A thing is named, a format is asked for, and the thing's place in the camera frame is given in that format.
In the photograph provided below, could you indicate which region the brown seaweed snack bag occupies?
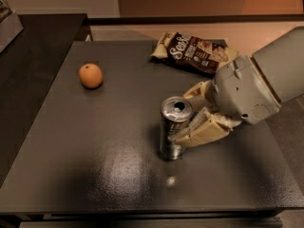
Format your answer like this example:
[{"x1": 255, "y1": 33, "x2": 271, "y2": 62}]
[{"x1": 151, "y1": 32, "x2": 238, "y2": 77}]

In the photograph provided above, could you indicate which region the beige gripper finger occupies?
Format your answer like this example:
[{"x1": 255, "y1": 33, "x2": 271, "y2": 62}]
[
  {"x1": 183, "y1": 80, "x2": 216, "y2": 112},
  {"x1": 169, "y1": 107, "x2": 241, "y2": 147}
]

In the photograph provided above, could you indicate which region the silver redbull can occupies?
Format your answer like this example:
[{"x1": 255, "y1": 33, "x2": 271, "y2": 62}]
[{"x1": 160, "y1": 96, "x2": 193, "y2": 161}]

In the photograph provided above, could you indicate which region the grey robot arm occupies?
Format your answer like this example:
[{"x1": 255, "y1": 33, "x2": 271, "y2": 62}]
[{"x1": 168, "y1": 27, "x2": 304, "y2": 147}]

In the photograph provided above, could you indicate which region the orange fruit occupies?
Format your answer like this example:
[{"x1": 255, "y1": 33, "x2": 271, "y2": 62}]
[{"x1": 78, "y1": 64, "x2": 104, "y2": 89}]

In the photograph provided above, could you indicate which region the grey box on side table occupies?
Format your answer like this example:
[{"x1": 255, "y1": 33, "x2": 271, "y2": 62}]
[{"x1": 0, "y1": 0, "x2": 23, "y2": 53}]

